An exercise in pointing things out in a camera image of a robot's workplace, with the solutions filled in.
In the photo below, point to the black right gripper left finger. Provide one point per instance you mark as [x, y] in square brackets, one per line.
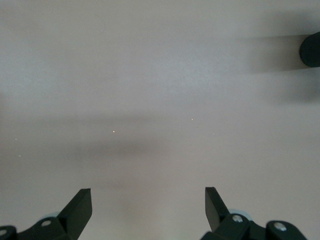
[75, 215]

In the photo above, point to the black round object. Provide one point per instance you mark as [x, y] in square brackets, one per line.
[311, 50]

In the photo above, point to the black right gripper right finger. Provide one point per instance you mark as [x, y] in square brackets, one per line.
[217, 217]

